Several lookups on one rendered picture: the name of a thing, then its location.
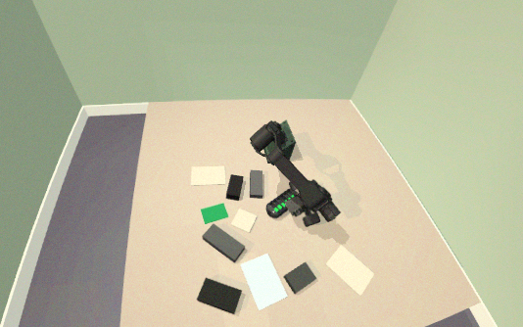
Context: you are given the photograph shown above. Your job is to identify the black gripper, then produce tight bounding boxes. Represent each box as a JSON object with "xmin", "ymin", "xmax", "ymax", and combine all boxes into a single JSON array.
[{"xmin": 289, "ymin": 182, "xmax": 320, "ymax": 227}]

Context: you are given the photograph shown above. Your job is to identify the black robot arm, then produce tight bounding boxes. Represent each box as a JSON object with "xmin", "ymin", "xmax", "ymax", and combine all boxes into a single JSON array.
[{"xmin": 250, "ymin": 120, "xmax": 340, "ymax": 222}]

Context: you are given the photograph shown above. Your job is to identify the dark grey controller unit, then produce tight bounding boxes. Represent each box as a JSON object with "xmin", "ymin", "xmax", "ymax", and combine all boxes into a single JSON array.
[{"xmin": 265, "ymin": 189, "xmax": 298, "ymax": 219}]

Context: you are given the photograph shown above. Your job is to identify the green flat rectangular card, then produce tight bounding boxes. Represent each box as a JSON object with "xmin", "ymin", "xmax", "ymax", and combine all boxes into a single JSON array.
[{"xmin": 201, "ymin": 204, "xmax": 228, "ymax": 224}]

